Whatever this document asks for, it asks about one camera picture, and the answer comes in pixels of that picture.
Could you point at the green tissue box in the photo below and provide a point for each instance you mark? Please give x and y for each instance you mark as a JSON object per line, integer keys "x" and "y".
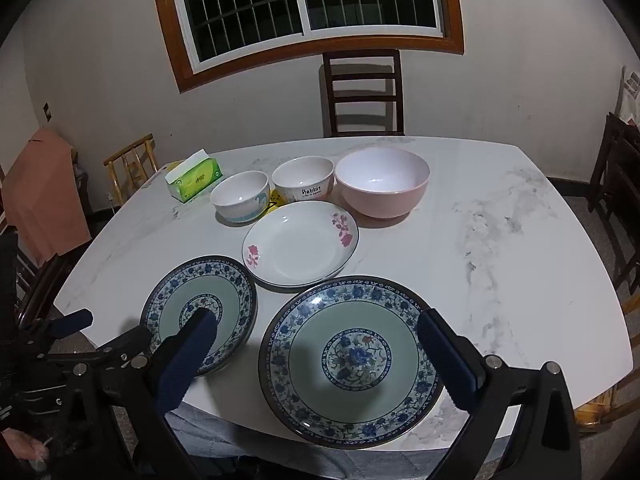
{"x": 197, "y": 180}

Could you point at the yellow paper strip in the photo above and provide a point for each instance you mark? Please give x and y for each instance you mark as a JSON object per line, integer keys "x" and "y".
{"x": 174, "y": 164}

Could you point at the brown framed barred window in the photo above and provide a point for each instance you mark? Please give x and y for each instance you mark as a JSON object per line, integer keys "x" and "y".
{"x": 240, "y": 10}

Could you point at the dark wooden chair under cloth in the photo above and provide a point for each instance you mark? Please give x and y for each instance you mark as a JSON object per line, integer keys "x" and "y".
{"x": 40, "y": 285}

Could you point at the white plate with pink flowers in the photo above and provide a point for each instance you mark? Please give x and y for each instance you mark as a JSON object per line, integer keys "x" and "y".
{"x": 295, "y": 250}

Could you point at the white bowl with blue band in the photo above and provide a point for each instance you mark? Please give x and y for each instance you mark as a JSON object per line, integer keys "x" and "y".
{"x": 240, "y": 195}

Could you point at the stacked dark wooden chairs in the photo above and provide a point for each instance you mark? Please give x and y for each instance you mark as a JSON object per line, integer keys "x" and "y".
{"x": 615, "y": 175}

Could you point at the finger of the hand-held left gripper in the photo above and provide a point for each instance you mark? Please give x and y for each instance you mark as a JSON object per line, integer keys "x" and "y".
{"x": 120, "y": 352}
{"x": 70, "y": 321}

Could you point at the light bamboo chair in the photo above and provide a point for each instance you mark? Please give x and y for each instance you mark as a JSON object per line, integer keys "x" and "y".
{"x": 131, "y": 147}
{"x": 607, "y": 402}

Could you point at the dark wooden slat chair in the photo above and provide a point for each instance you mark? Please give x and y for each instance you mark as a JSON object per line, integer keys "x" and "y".
{"x": 362, "y": 59}

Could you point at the large blue floral plate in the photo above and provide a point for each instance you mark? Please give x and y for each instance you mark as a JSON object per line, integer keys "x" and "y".
{"x": 350, "y": 355}

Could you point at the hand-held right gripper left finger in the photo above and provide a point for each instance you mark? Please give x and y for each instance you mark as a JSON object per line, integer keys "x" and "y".
{"x": 187, "y": 355}

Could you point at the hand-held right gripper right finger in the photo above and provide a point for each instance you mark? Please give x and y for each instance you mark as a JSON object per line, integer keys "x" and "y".
{"x": 445, "y": 360}

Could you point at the person's left hand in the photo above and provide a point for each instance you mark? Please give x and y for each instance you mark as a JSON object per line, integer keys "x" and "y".
{"x": 20, "y": 451}

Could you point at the salmon cloth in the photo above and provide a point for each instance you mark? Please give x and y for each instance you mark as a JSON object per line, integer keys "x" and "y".
{"x": 40, "y": 195}

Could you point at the white bowl with orange band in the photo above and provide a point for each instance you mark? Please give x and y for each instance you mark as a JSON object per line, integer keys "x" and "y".
{"x": 302, "y": 185}

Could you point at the dark wall switch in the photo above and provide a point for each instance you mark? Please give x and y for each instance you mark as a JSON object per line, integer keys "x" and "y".
{"x": 47, "y": 111}

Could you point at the small blue floral plate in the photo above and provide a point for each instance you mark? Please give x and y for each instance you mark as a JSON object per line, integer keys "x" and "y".
{"x": 225, "y": 285}

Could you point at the large pink bowl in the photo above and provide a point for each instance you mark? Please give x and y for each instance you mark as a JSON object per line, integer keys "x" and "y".
{"x": 382, "y": 200}

